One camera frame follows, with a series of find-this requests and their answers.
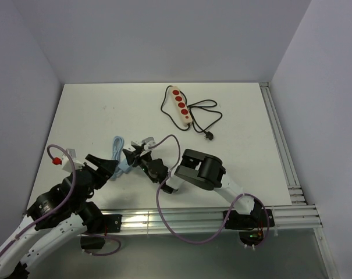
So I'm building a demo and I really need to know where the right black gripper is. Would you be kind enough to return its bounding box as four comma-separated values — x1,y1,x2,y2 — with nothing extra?
126,151,152,177

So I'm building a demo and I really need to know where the beige red power strip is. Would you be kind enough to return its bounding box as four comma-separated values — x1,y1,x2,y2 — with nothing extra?
168,86,193,127

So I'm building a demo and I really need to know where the light blue power strip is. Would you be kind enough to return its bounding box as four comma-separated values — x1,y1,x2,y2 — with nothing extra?
117,160,132,176

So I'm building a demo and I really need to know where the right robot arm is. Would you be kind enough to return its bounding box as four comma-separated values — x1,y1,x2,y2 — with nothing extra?
123,147,275,230

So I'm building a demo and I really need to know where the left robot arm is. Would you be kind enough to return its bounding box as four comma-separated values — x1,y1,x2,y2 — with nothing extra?
0,155,119,278

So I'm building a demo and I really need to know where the light blue strip cord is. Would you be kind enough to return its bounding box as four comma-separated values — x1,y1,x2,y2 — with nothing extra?
109,135,127,182

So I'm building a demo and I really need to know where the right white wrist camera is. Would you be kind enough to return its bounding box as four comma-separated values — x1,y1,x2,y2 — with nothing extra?
131,137,156,152

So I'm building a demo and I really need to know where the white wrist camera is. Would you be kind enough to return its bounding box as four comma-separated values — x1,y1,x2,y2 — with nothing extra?
52,148,83,173
131,137,156,152

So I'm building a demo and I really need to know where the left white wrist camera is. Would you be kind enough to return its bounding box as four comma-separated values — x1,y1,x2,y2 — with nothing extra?
52,148,83,173

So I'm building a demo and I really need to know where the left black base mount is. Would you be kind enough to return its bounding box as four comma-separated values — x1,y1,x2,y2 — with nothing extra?
80,214,122,256

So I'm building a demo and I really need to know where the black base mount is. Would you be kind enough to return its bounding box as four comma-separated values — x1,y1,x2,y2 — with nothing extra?
224,206,275,246
80,214,122,256

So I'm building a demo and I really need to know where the black power cord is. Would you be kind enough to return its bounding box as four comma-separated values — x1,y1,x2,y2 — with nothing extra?
160,85,225,142

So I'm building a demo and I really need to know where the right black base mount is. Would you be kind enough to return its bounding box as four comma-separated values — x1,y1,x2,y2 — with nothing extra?
224,206,275,246

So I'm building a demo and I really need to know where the aluminium right rail frame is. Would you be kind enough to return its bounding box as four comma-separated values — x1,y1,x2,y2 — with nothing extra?
259,83,307,206

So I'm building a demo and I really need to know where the aluminium rail frame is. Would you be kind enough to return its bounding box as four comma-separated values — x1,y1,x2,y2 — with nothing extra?
259,83,307,206
3,203,339,279

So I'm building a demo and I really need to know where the aluminium front rail frame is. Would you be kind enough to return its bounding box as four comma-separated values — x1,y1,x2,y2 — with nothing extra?
3,203,339,279

